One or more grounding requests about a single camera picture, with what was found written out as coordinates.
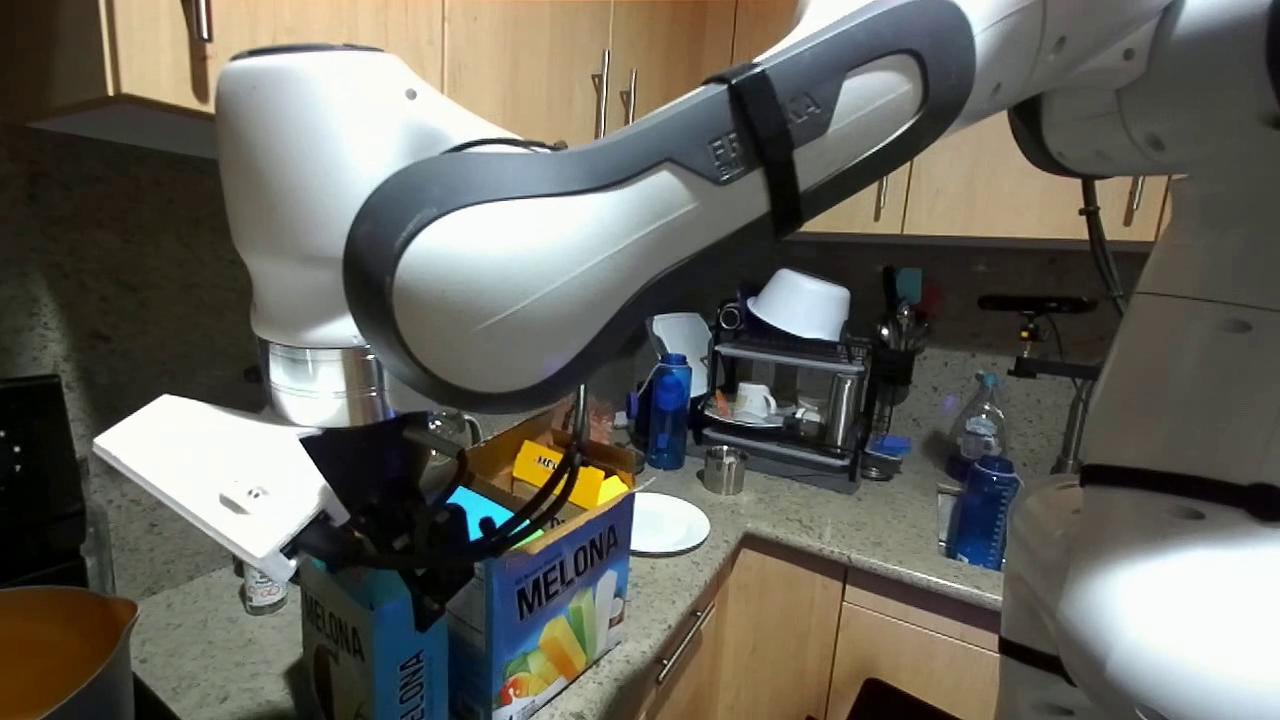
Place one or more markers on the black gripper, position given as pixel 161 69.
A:
pixel 399 480

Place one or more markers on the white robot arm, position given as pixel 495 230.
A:
pixel 485 275

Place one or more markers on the blue melona box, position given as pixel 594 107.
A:
pixel 542 612
pixel 367 654

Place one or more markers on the white cutting board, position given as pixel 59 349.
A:
pixel 240 480

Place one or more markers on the white round plate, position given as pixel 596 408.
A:
pixel 667 525

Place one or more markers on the blue water bottle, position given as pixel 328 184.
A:
pixel 667 414

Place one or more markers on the small metal cup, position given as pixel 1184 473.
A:
pixel 720 470

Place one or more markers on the orange pot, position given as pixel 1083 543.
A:
pixel 66 654

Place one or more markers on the black dish rack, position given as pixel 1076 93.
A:
pixel 807 403

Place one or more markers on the white bowl upside down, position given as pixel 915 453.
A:
pixel 801 307

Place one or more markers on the blue spray bottle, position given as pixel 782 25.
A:
pixel 987 479

